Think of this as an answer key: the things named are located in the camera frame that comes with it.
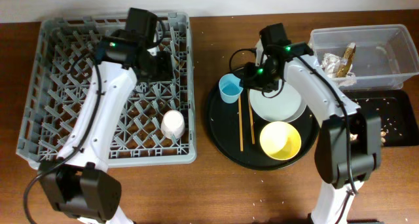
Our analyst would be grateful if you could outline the rectangular black tray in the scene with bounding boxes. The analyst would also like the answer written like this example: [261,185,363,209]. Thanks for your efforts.
[345,90,418,147]

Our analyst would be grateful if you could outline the yellow bowl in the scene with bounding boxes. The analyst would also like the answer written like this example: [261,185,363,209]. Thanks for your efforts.
[259,121,302,160]

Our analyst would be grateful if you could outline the clear plastic bin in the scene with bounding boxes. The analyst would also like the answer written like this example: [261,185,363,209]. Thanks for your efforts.
[309,24,418,90]

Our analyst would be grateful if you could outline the crumpled white paper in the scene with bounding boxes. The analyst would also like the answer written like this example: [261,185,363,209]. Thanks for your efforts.
[321,53,356,87]

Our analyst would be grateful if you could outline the grey round plate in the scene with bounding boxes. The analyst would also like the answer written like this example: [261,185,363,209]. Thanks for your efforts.
[249,80,307,123]

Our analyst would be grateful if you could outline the blue plastic cup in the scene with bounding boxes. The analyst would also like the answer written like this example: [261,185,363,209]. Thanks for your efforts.
[218,73,243,103]

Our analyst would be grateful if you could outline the wooden chopstick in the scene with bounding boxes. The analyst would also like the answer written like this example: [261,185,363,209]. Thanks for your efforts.
[247,89,255,145]
[238,96,244,152]

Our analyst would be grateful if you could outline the left wooden chopstick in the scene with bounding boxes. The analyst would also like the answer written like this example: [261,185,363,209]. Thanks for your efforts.
[238,96,244,152]

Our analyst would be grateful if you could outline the right wooden chopstick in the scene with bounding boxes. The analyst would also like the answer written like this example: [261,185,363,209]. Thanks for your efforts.
[247,89,255,145]

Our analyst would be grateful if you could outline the round black tray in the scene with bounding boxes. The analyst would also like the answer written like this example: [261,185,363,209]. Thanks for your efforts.
[206,83,319,170]

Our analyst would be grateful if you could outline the brown food scrap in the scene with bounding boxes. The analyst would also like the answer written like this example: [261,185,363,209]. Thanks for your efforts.
[336,43,356,78]

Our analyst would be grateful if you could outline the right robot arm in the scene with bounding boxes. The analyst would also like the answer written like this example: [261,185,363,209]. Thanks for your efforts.
[240,23,382,223]

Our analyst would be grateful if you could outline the pink plastic cup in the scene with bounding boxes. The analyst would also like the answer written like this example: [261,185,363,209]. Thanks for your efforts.
[161,110,185,139]

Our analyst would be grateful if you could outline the grey dishwasher rack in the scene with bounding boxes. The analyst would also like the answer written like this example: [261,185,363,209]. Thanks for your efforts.
[16,12,196,169]

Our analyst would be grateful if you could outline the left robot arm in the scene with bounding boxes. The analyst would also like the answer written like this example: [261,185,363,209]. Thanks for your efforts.
[33,8,173,223]

